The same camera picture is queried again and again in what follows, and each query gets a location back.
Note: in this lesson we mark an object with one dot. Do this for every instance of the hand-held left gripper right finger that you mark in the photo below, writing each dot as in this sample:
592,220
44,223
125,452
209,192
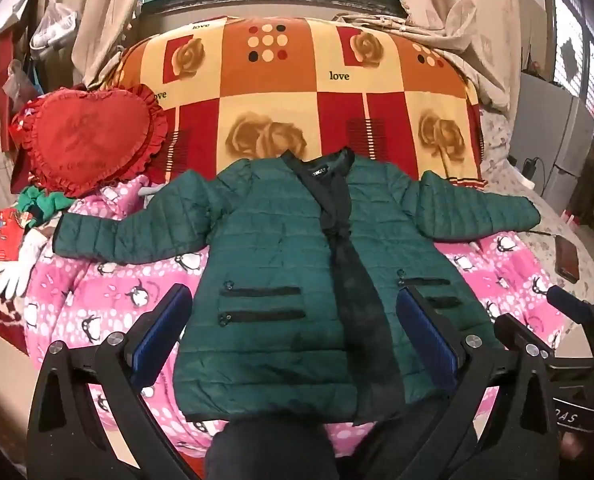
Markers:
427,340

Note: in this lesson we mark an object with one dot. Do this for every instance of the brown wallet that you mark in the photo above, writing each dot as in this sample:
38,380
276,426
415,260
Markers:
569,260

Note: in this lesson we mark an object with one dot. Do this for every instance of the white plastic bag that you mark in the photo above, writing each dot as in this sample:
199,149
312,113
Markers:
52,22

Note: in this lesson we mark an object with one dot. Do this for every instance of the beige curtain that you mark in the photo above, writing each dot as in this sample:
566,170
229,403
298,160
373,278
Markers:
102,20
457,25

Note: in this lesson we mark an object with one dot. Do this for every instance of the person's legs in dark pants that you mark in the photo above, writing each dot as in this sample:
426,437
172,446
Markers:
277,450

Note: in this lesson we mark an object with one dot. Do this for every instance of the white glove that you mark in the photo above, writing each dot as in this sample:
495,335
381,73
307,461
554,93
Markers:
22,265

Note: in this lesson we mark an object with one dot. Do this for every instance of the white floral bedsheet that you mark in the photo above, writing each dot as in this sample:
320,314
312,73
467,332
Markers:
507,135

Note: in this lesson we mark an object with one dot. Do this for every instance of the green cloth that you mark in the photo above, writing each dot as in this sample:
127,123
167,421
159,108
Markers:
52,202

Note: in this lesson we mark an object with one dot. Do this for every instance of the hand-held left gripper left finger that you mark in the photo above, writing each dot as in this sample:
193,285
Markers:
163,330

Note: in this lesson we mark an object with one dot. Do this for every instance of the green puffer jacket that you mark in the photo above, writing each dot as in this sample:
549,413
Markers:
277,270

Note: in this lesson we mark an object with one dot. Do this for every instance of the red printed bag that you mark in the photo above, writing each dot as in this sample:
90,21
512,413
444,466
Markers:
7,232

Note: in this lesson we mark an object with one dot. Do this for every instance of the red heart-shaped pillow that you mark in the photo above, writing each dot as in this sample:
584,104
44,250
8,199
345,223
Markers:
87,135

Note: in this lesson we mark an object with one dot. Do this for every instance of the red wall hanging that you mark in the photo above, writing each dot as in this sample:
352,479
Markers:
7,85

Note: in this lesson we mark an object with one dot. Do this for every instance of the pink penguin blanket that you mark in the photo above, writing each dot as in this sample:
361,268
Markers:
102,300

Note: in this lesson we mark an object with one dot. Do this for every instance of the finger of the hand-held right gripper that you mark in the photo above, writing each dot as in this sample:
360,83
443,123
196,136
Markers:
512,330
569,304

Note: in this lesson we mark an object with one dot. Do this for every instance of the black charger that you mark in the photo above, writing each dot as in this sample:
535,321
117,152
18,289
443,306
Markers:
531,166

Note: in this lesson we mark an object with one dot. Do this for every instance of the lattice window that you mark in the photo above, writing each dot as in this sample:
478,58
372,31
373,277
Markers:
582,50

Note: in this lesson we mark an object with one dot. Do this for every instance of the rose-printed checked blanket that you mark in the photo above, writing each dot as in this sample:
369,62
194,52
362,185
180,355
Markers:
287,90

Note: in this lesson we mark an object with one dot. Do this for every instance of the grey cabinet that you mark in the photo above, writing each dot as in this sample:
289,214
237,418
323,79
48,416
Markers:
557,120

